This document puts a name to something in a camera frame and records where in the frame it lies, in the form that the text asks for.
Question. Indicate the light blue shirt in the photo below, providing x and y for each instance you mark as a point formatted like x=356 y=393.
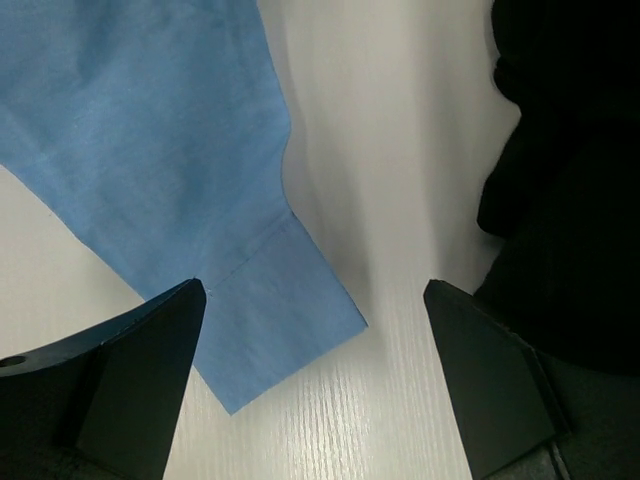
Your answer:
x=156 y=130

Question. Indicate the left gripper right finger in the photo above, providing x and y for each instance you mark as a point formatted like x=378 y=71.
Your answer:
x=507 y=415

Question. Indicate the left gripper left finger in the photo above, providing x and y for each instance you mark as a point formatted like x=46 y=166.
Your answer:
x=102 y=403

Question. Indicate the black shirt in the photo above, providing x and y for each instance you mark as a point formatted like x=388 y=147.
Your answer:
x=564 y=194

